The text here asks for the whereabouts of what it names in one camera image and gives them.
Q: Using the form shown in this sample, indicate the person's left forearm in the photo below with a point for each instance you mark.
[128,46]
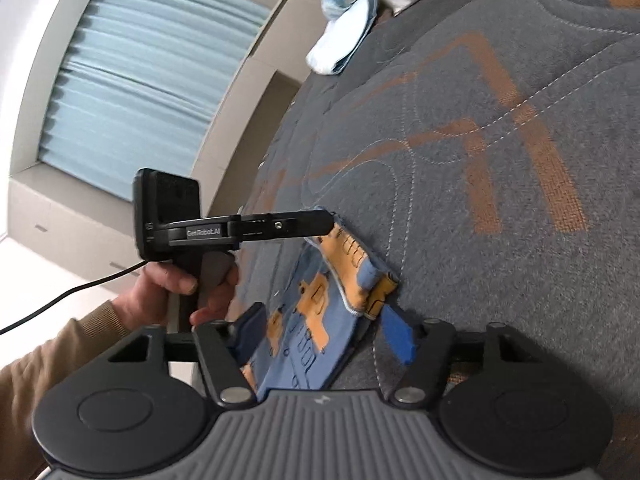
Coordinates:
[50,355]

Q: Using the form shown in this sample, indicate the blue pants with orange print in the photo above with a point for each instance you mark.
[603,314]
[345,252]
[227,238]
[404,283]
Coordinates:
[310,320]

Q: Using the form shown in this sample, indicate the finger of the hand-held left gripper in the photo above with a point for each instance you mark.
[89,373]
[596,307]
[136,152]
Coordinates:
[285,225]

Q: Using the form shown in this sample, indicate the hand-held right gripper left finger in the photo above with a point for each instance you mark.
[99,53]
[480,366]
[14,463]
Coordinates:
[250,332]

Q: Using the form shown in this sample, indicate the light blue crumpled cloth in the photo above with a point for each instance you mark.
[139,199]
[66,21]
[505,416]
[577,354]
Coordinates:
[340,40]

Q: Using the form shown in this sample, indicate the grey and orange quilted mattress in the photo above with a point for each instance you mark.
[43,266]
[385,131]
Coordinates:
[475,85]

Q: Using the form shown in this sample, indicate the light blue curtain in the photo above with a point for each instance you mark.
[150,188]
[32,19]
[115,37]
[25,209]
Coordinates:
[175,20]
[125,140]

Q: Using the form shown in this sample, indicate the person's left hand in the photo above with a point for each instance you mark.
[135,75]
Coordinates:
[145,300]

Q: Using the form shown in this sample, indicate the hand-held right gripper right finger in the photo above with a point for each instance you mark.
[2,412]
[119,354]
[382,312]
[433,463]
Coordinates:
[400,340]

